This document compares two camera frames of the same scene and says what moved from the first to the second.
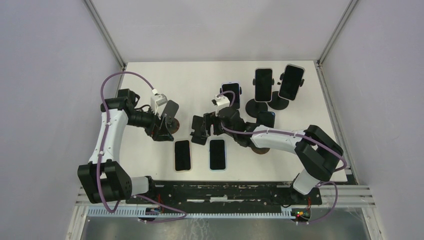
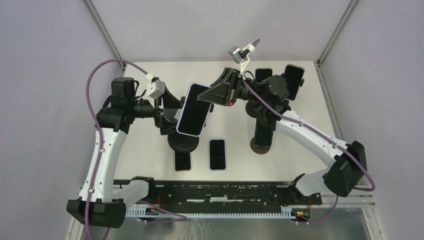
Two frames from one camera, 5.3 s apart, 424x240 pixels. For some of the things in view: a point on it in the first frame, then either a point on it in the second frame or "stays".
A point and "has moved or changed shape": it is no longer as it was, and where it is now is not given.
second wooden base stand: x=260 y=150 stays
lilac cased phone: x=235 y=87 has moved or changed shape
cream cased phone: x=183 y=156 stays
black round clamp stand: x=240 y=90 has moved or changed shape
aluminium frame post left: x=106 y=35 stays
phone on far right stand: x=292 y=78 stays
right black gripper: x=209 y=119 -> x=223 y=93
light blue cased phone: x=217 y=155 stays
